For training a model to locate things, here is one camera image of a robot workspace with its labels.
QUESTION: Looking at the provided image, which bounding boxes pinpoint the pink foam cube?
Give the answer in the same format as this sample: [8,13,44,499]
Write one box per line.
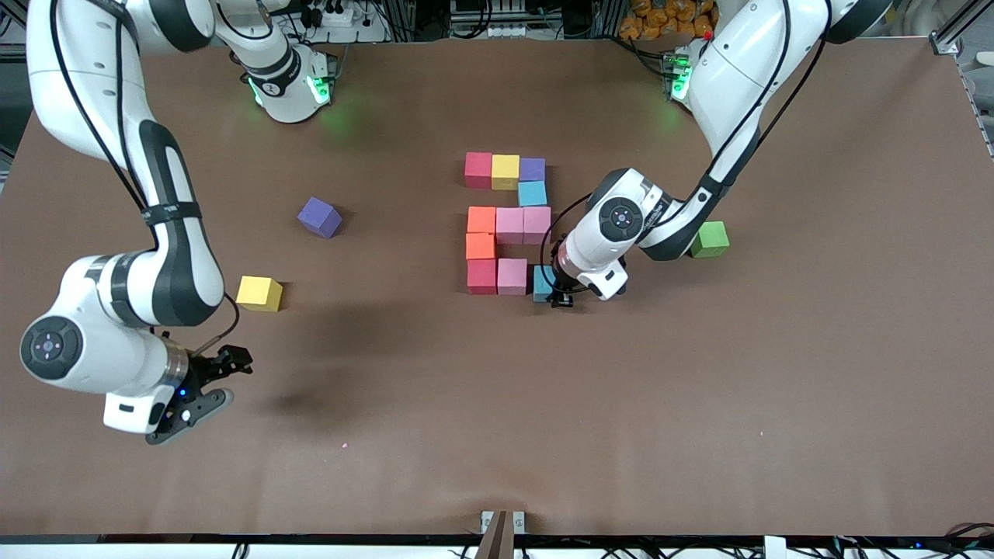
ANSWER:
[497,258,529,296]
[495,207,525,245]
[522,206,552,246]

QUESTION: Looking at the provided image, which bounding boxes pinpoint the red foam cube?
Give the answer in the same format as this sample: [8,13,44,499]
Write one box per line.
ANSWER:
[467,259,499,296]
[464,151,495,190]

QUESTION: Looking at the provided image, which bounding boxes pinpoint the green foam cube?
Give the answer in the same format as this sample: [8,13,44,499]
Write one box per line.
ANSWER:
[690,220,731,259]

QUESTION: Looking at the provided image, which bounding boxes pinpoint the brown paper table cover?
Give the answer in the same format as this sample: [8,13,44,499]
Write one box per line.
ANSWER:
[0,35,994,538]

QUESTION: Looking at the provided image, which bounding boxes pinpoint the orange snack bag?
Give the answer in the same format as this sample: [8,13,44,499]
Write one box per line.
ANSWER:
[619,0,719,41]

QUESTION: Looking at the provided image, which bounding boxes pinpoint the grey electronics unit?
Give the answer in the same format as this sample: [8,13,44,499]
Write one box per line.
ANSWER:
[449,0,544,40]

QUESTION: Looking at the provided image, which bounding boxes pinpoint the white power strip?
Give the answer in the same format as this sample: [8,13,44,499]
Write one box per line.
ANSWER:
[299,0,389,43]

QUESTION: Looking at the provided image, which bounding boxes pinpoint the black camera cable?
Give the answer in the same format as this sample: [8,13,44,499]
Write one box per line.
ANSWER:
[540,194,595,290]
[190,293,241,358]

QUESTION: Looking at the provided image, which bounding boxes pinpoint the metal clamp bracket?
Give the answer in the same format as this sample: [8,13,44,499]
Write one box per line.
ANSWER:
[475,510,526,559]

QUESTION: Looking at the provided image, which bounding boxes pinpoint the aluminium frame profile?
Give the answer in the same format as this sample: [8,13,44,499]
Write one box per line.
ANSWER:
[930,0,994,57]

